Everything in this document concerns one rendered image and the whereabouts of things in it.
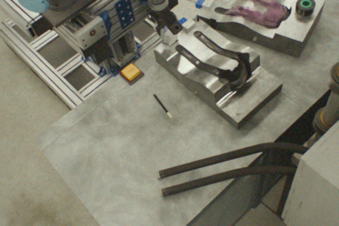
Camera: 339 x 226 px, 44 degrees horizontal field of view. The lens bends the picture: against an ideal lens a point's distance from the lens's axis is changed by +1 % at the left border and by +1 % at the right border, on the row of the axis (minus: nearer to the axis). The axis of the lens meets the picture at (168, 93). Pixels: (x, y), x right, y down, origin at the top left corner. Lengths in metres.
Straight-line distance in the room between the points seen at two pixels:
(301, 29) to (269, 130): 0.46
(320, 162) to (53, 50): 2.28
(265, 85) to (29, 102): 1.77
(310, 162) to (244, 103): 0.81
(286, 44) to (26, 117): 1.79
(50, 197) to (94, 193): 0.99
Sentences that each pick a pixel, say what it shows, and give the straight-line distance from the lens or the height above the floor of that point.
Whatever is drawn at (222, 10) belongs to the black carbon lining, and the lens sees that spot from 2.01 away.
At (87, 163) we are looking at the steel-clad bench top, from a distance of 1.71.
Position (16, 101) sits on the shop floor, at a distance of 3.05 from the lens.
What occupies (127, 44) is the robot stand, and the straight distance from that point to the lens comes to 2.48.
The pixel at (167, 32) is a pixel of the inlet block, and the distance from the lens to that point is 1.80.
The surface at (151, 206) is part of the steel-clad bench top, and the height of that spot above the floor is 0.80.
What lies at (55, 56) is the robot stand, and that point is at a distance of 2.89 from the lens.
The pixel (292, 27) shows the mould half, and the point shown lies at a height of 0.91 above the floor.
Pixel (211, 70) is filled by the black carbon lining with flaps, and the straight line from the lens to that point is 1.71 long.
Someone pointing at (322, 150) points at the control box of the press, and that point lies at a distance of 0.92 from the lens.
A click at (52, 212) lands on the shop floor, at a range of 2.58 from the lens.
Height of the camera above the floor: 2.28
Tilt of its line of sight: 56 degrees down
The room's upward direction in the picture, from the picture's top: 12 degrees counter-clockwise
